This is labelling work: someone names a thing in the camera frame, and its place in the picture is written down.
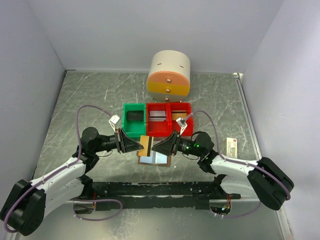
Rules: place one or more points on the silver card in bin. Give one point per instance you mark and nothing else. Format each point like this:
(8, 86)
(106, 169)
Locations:
(157, 116)

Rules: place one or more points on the gold striped credit card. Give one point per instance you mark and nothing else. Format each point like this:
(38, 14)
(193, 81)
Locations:
(147, 143)

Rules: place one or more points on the red bin middle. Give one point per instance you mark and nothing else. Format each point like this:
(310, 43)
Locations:
(159, 128)

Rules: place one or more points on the green bin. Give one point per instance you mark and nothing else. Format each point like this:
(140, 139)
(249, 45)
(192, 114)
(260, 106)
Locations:
(134, 129)

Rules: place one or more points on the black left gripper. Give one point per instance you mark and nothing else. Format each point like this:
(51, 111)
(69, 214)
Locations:
(125, 144)

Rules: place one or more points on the black VIP credit card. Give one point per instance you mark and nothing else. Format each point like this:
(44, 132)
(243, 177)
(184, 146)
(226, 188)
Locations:
(135, 115)

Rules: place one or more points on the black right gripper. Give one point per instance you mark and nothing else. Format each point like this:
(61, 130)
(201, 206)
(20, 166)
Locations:
(166, 147)

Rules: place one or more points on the red bin right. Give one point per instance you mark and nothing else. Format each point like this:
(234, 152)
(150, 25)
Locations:
(183, 106)

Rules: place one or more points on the white small card box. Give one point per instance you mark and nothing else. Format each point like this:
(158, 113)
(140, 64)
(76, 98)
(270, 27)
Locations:
(232, 147)

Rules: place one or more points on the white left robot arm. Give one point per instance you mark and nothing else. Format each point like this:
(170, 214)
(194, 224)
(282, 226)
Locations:
(29, 202)

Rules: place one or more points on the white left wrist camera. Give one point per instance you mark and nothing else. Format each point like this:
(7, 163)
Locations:
(113, 121)

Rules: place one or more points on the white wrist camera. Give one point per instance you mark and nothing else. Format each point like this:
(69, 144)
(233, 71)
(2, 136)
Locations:
(113, 121)
(182, 124)

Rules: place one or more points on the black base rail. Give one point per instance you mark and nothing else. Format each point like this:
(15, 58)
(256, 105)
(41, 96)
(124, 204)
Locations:
(148, 195)

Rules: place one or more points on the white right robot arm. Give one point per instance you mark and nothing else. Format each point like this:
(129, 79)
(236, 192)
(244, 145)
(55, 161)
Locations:
(262, 178)

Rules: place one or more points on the red bin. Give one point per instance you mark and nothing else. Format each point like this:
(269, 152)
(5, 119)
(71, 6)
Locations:
(183, 106)
(159, 128)

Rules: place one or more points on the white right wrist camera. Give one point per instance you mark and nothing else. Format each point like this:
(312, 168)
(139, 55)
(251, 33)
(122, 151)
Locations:
(182, 124)

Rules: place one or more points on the gold card in bin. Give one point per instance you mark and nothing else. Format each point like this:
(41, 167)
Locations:
(176, 114)

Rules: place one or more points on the white round drawer cabinet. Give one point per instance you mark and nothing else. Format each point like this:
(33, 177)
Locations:
(169, 76)

